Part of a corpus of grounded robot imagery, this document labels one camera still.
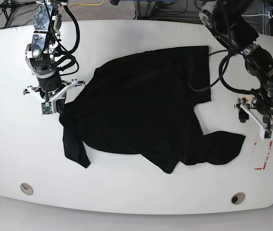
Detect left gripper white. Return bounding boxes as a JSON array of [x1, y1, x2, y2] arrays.
[[234, 95, 273, 140]]

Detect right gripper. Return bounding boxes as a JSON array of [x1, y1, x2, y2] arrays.
[[23, 71, 85, 114]]

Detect black T-shirt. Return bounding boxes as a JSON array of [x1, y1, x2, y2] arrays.
[[59, 46, 245, 174]]

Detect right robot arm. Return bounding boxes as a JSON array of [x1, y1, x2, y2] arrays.
[[23, 0, 85, 115]]

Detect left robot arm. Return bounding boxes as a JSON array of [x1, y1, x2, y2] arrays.
[[199, 0, 273, 140]]

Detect red tape rectangle marking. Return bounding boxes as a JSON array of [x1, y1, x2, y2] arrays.
[[250, 136, 273, 170]]

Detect black tripod stand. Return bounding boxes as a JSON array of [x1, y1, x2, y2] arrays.
[[0, 0, 36, 29]]

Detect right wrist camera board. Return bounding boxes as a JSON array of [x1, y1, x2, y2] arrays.
[[41, 102, 54, 115]]

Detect right table cable grommet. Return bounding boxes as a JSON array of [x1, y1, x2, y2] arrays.
[[231, 192, 246, 205]]

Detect table cable grommet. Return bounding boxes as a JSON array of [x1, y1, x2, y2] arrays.
[[20, 183, 34, 195], [231, 192, 246, 205]]

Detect left table cable grommet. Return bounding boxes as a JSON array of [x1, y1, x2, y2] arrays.
[[20, 183, 34, 195]]

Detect yellow cable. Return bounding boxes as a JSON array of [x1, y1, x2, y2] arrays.
[[67, 0, 105, 8]]

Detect aluminium frame post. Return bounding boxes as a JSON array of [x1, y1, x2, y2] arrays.
[[133, 0, 156, 20]]

